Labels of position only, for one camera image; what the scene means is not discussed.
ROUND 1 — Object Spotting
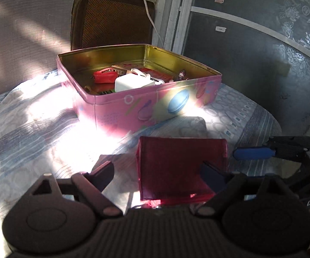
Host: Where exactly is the red leather wallet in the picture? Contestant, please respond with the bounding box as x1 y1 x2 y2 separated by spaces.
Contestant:
136 136 228 205

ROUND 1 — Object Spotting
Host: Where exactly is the white charger block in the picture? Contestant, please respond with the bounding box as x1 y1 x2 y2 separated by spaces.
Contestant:
114 73 155 92

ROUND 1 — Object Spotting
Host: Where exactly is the red mini stapler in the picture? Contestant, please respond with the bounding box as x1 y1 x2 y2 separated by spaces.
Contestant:
92 68 119 84

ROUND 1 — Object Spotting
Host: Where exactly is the white plastic clip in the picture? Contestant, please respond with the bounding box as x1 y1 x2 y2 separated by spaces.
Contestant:
130 68 165 85

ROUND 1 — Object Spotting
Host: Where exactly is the small brown cardboard box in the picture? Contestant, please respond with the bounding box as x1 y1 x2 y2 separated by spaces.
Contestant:
111 61 144 75

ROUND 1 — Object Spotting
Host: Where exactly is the blue patterned bed sheet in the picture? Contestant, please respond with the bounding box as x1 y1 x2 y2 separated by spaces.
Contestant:
0 71 281 257

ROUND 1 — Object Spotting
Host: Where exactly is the pink macaron tin box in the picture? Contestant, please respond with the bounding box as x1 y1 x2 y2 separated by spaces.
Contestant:
57 44 222 137

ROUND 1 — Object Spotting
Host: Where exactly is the red card box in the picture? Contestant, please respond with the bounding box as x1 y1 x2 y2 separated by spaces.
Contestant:
140 68 174 83

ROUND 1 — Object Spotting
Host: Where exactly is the frosted glass sliding door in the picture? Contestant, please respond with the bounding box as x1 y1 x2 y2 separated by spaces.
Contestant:
153 0 310 136

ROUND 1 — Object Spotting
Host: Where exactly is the grey sofa back cushion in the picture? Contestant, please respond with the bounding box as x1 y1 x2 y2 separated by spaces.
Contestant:
0 0 74 94

